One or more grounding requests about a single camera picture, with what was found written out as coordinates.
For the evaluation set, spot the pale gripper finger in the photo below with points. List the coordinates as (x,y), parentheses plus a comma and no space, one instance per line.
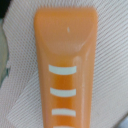
(4,56)

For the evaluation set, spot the yellow bread loaf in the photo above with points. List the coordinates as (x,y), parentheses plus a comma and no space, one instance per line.
(65,43)

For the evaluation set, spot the beige woven placemat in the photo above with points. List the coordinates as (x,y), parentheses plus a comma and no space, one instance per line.
(20,105)

